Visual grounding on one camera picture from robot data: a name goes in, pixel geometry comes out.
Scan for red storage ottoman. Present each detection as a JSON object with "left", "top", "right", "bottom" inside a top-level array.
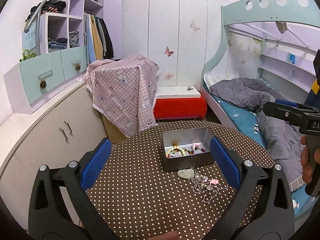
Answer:
[{"left": 153, "top": 97, "right": 207, "bottom": 120}]

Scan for hanging clothes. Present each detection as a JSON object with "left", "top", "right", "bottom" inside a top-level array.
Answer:
[{"left": 84, "top": 13, "right": 114, "bottom": 64}]

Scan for pine cone ornament right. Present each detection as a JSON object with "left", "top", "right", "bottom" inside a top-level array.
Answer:
[{"left": 75, "top": 63, "right": 81, "bottom": 71}]

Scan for dark clothes pile on shelf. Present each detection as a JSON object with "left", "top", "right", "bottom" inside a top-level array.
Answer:
[{"left": 41, "top": 0, "right": 66, "bottom": 14}]

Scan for folded jeans stack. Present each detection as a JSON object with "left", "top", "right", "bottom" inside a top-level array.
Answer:
[{"left": 48, "top": 31, "right": 79, "bottom": 52}]

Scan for teal drawer left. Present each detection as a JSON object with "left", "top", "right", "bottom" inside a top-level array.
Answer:
[{"left": 4, "top": 51, "right": 65, "bottom": 114}]

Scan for cream bead bracelet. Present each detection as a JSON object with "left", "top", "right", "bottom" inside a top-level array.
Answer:
[{"left": 165, "top": 144, "right": 188, "bottom": 158}]

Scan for green plant decoration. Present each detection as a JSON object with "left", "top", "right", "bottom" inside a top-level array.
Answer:
[{"left": 20, "top": 49, "right": 36, "bottom": 62}]

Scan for teal drawer right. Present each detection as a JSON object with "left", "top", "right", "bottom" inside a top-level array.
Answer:
[{"left": 61, "top": 46, "right": 87, "bottom": 81}]

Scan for pine cone ornament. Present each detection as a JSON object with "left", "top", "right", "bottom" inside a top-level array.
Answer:
[
  {"left": 75, "top": 63, "right": 81, "bottom": 71},
  {"left": 40, "top": 79, "right": 47, "bottom": 89}
]

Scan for beige low cabinet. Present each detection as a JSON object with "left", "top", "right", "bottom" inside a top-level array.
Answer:
[{"left": 1, "top": 83, "right": 106, "bottom": 230}]

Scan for pink butterfly sticker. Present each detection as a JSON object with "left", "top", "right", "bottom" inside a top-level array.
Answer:
[{"left": 164, "top": 47, "right": 174, "bottom": 57}]

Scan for curved metal pole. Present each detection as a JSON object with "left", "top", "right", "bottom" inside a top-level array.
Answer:
[{"left": 23, "top": 0, "right": 48, "bottom": 56}]

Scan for red bead bracelet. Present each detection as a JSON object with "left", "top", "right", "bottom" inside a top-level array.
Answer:
[{"left": 186, "top": 146, "right": 207, "bottom": 156}]

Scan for pine cone ornament left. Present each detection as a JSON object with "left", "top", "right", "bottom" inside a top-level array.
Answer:
[{"left": 40, "top": 79, "right": 47, "bottom": 89}]

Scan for teal bunk bed frame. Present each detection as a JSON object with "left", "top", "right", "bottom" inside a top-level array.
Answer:
[{"left": 201, "top": 0, "right": 319, "bottom": 130}]

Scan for purple shelf unit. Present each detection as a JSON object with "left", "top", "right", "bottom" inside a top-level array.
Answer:
[{"left": 22, "top": 0, "right": 123, "bottom": 60}]

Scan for person's right hand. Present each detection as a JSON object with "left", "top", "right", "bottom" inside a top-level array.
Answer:
[{"left": 300, "top": 135, "right": 313, "bottom": 184}]

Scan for white board on ottoman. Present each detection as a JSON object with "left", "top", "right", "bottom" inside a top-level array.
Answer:
[{"left": 156, "top": 86, "right": 201, "bottom": 99}]

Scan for beige butterfly sticker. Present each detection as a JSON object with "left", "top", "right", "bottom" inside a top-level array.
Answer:
[{"left": 190, "top": 21, "right": 200, "bottom": 31}]

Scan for white wardrobe doors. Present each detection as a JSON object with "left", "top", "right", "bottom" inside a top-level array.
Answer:
[{"left": 122, "top": 0, "right": 230, "bottom": 89}]

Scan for grey metal tin box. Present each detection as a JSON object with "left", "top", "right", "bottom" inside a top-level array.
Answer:
[{"left": 161, "top": 127, "right": 214, "bottom": 172}]

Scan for teal bed sheet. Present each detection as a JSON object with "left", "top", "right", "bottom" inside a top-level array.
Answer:
[{"left": 211, "top": 95, "right": 315, "bottom": 216}]

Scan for pink bow hair clip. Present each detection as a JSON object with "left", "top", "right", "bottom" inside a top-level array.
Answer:
[{"left": 191, "top": 142, "right": 201, "bottom": 151}]

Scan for white jade pendant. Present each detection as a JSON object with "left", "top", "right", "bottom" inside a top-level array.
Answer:
[{"left": 177, "top": 168, "right": 195, "bottom": 180}]

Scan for pink charm ornament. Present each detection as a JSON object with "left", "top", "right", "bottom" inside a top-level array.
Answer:
[{"left": 199, "top": 176, "right": 219, "bottom": 188}]

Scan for pink checked bear cloth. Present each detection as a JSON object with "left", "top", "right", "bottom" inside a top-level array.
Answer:
[{"left": 84, "top": 54, "right": 159, "bottom": 137}]

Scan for silver chain necklace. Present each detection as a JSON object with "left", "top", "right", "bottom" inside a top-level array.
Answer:
[{"left": 191, "top": 169, "right": 229, "bottom": 204}]

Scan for grey duvet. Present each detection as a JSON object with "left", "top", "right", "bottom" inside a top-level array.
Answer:
[{"left": 209, "top": 77, "right": 304, "bottom": 192}]

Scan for teal drawer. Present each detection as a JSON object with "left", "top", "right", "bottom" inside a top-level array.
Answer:
[
  {"left": 61, "top": 46, "right": 87, "bottom": 81},
  {"left": 4, "top": 51, "right": 65, "bottom": 114}
]

